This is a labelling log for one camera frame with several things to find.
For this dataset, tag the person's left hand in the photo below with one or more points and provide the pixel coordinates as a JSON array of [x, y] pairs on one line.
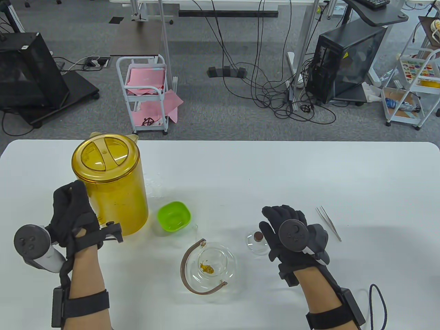
[[74, 213]]

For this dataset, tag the person's right hand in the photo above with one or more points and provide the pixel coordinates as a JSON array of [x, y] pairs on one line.
[[273, 237]]

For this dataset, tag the glass lid with wooden knob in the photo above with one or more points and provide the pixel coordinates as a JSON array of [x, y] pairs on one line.
[[253, 245]]

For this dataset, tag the yellow plastic pitcher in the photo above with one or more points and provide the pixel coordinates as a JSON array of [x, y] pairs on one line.
[[117, 192]]

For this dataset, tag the glass infuser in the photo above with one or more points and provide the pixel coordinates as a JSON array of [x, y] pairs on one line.
[[220, 257]]

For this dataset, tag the metal tweezers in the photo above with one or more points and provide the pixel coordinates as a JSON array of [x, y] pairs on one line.
[[329, 223]]

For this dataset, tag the dried chrysanthemum flowers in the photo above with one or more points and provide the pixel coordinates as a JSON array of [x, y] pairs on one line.
[[206, 268]]

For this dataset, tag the green plastic bowl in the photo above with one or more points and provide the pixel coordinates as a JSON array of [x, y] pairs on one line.
[[173, 216]]

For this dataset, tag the person's left forearm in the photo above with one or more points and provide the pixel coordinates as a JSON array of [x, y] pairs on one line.
[[87, 275]]

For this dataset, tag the person's right forearm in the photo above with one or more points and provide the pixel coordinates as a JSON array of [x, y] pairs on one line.
[[319, 295]]

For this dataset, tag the right hand controller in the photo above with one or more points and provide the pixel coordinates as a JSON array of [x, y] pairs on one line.
[[292, 235]]

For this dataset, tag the hand controller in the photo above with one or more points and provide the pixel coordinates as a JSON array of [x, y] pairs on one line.
[[292, 235], [31, 244]]

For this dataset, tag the left hand controller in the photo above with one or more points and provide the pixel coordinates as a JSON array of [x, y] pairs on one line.
[[31, 244]]

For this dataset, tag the left wrist sensor band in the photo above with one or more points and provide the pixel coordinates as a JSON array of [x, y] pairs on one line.
[[86, 304]]

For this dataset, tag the wrist sensor band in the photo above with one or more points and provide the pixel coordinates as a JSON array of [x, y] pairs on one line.
[[350, 306], [86, 304]]

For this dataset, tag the right wrist sensor band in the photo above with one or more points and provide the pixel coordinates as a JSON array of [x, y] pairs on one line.
[[350, 306]]

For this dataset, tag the white trolley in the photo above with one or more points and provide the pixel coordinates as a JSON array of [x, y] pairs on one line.
[[405, 119], [151, 129]]

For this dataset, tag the black rolling stand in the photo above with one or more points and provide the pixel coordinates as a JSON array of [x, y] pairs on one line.
[[80, 87]]

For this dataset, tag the black mesh computer tower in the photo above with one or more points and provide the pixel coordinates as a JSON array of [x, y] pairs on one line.
[[27, 75]]

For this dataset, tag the pink paper sheet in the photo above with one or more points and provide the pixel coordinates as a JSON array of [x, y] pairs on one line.
[[172, 101]]

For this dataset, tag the floor outlet box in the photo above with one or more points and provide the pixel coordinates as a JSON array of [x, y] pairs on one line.
[[98, 62]]

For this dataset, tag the pink paper stack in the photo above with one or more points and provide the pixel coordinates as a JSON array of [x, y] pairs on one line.
[[144, 77]]

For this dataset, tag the black desk foot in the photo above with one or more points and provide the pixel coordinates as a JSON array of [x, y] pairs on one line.
[[227, 71]]

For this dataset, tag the white plastic bag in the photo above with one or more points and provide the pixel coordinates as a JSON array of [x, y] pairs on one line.
[[371, 94]]

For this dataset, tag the white power strip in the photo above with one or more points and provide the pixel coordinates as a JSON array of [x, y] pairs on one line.
[[290, 60]]

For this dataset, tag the blue cloth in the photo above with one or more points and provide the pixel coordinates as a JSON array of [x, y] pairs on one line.
[[395, 103]]

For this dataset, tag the dark brown side table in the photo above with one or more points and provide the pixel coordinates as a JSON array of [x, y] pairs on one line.
[[137, 39]]

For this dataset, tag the black glass-sided computer tower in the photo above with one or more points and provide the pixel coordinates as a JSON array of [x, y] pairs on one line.
[[343, 58]]

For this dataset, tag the yellow bowl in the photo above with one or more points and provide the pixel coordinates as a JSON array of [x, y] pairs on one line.
[[429, 83]]

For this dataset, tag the colourful puzzle board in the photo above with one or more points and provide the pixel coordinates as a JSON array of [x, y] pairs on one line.
[[417, 68]]

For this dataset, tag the black desk crossbar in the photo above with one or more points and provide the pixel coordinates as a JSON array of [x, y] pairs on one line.
[[227, 13]]

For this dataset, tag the black standing desk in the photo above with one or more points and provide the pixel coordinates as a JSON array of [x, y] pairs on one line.
[[378, 17]]

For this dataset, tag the black keyboard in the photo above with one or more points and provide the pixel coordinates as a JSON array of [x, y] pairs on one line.
[[374, 2]]

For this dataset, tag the wooden table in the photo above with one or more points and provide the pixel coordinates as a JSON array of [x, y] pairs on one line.
[[424, 31]]

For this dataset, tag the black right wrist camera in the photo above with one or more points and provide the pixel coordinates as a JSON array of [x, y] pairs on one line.
[[288, 276]]

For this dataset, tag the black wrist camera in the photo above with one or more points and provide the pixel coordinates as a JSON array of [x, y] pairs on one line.
[[111, 232], [288, 276]]

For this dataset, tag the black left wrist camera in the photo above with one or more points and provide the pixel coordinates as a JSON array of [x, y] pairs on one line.
[[111, 232]]

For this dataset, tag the white desk frame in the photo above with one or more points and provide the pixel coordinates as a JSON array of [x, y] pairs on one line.
[[165, 41]]

